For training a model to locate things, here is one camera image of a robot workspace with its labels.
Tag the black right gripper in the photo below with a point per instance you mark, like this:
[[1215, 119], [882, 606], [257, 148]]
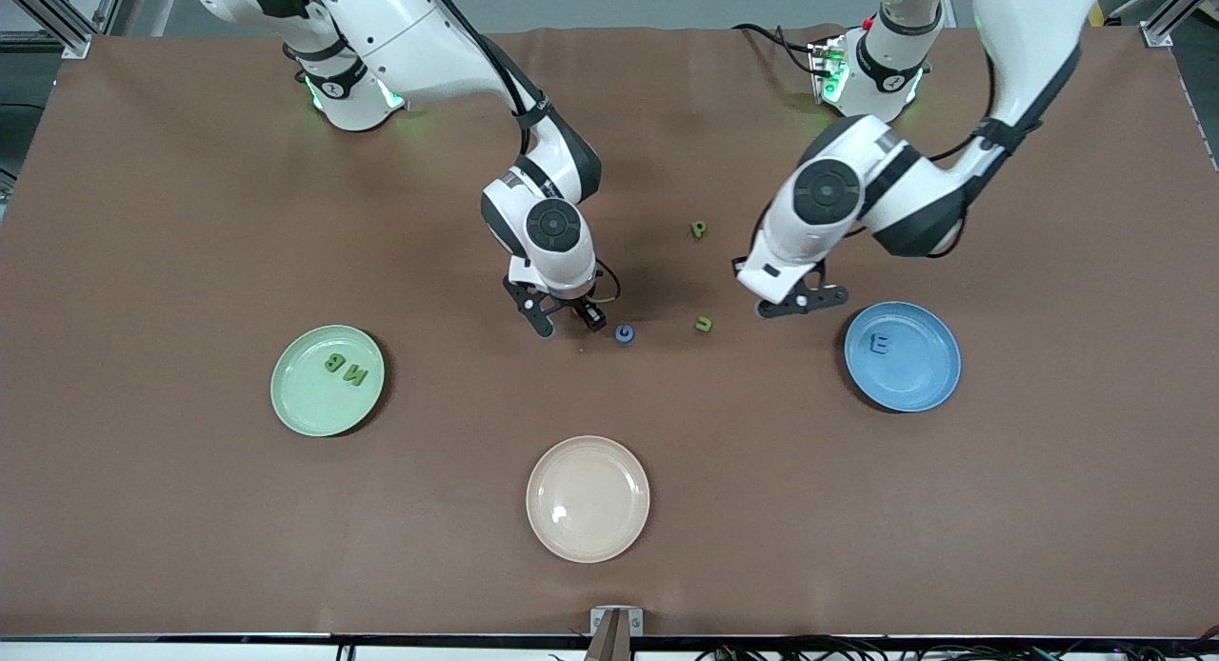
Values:
[[583, 309]]

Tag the blue letter G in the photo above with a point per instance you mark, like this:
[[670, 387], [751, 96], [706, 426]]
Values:
[[618, 334]]

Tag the blue letter m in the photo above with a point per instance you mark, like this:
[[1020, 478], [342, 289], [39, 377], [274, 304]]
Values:
[[880, 345]]

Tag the green letter N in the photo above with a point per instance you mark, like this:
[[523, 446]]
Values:
[[356, 375]]

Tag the green letter B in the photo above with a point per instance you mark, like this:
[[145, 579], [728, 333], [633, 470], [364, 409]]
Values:
[[334, 364]]

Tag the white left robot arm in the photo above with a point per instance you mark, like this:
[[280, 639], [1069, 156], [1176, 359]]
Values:
[[1019, 32]]

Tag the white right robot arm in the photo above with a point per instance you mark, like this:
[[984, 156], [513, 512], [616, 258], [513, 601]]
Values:
[[409, 42]]

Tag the blue plate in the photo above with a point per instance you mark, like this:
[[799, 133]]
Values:
[[914, 375]]

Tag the beige plate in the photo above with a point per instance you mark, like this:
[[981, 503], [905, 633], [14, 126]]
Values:
[[588, 499]]

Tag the green plate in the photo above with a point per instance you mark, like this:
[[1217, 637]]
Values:
[[314, 404]]

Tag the brown table mat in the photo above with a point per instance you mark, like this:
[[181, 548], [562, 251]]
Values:
[[190, 509]]

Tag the silver left arm base bracket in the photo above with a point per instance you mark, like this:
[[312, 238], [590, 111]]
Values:
[[819, 56]]

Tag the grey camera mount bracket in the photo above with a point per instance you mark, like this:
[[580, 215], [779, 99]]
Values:
[[598, 619]]

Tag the aluminium frame profile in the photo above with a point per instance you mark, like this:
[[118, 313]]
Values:
[[112, 2], [67, 28], [1157, 28]]

